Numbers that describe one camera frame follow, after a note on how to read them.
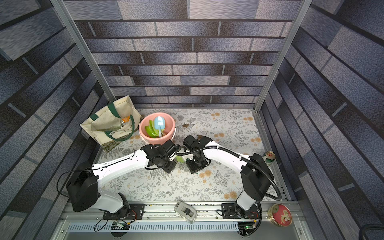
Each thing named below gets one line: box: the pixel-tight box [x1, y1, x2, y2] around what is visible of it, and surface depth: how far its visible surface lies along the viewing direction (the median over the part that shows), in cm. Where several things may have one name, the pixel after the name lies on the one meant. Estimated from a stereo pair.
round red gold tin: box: [267, 203, 293, 227], surface depth 71 cm
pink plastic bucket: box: [138, 112, 177, 146], surface depth 91 cm
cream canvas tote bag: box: [80, 95, 142, 152], surface depth 96 cm
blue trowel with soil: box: [154, 116, 166, 138], surface depth 96 cm
